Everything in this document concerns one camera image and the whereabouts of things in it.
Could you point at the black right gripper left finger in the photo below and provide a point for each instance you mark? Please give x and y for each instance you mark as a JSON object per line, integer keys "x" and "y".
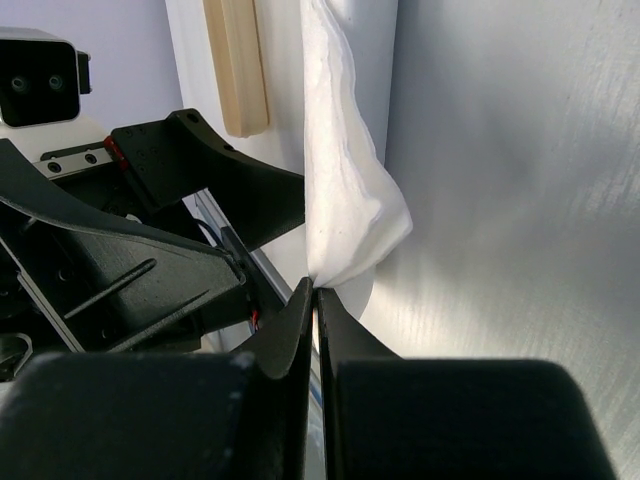
{"x": 237, "y": 415}

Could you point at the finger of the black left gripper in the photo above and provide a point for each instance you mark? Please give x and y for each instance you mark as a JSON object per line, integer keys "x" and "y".
{"x": 110, "y": 250}
{"x": 167, "y": 160}

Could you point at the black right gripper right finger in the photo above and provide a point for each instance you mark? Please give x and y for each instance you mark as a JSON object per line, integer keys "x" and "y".
{"x": 387, "y": 417}

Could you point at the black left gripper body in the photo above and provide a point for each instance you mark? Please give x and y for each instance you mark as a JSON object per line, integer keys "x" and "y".
{"x": 60, "y": 280}

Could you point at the beige utensil holder case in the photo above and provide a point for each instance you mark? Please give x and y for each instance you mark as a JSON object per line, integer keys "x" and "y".
{"x": 233, "y": 35}

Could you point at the aluminium front rail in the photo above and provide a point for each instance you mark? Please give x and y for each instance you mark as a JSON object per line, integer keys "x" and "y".
{"x": 268, "y": 291}

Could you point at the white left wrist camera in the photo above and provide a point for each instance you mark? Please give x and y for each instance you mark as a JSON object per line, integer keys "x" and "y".
{"x": 43, "y": 78}

